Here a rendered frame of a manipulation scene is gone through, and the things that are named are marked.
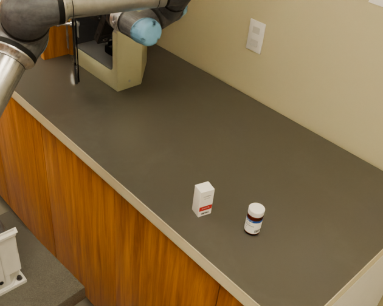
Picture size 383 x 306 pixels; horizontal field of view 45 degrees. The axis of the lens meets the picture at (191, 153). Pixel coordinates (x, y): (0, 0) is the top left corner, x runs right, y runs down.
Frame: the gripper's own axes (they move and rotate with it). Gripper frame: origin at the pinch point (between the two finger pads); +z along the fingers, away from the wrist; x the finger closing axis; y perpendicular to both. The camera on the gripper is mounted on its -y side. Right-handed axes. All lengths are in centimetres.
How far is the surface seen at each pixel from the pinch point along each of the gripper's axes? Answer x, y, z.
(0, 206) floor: 16, -128, 65
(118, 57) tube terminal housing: -11.5, -20.2, -3.7
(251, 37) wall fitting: -54, -13, -28
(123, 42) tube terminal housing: -13.9, -15.1, -3.7
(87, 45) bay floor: -15.0, -26.4, 21.8
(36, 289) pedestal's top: 54, -34, -64
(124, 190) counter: 19, -35, -49
